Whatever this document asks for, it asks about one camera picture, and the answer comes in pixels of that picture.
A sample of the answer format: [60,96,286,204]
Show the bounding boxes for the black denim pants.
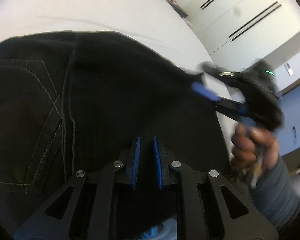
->
[0,30,232,205]

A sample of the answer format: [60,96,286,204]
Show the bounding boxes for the grey sleeve right forearm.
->
[249,158,300,230]

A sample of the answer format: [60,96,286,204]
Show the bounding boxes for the person right hand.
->
[231,123,279,176]

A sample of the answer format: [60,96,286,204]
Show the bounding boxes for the blue door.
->
[276,85,300,155]

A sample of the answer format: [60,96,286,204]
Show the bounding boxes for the blue plastic basket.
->
[140,218,177,240]

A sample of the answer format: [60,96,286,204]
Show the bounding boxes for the white wardrobe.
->
[160,0,300,95]

